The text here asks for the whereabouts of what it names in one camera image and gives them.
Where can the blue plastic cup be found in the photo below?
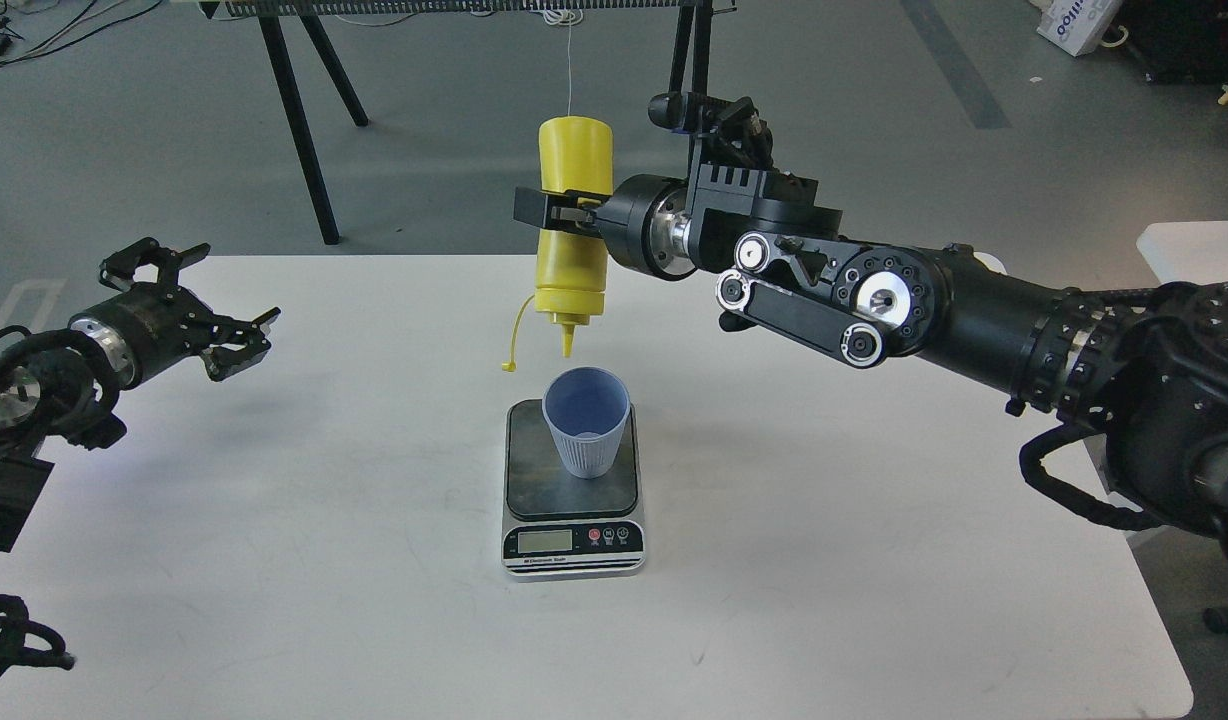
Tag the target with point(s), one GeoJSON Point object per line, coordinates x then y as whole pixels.
{"type": "Point", "coordinates": [587, 410]}

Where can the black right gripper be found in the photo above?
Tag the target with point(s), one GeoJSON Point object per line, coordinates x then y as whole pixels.
{"type": "Point", "coordinates": [644, 223]}

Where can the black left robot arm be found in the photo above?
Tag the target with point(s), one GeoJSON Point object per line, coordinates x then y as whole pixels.
{"type": "Point", "coordinates": [67, 382]}

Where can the black equipment case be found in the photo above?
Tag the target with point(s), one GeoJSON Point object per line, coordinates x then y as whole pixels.
{"type": "Point", "coordinates": [1178, 42]}

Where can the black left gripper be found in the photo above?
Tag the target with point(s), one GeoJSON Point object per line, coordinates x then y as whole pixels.
{"type": "Point", "coordinates": [146, 329]}

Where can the yellow squeeze bottle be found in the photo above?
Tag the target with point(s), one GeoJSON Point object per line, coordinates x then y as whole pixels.
{"type": "Point", "coordinates": [576, 153]}

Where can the black trestle table background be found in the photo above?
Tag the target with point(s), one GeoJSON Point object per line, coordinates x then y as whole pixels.
{"type": "Point", "coordinates": [690, 63]}

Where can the white cardboard box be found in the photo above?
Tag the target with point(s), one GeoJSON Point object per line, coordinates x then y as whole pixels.
{"type": "Point", "coordinates": [1076, 27]}

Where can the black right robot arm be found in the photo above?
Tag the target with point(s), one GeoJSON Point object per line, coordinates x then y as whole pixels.
{"type": "Point", "coordinates": [1137, 378]}

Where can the silver digital kitchen scale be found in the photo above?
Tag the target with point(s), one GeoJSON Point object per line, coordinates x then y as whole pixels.
{"type": "Point", "coordinates": [556, 526]}

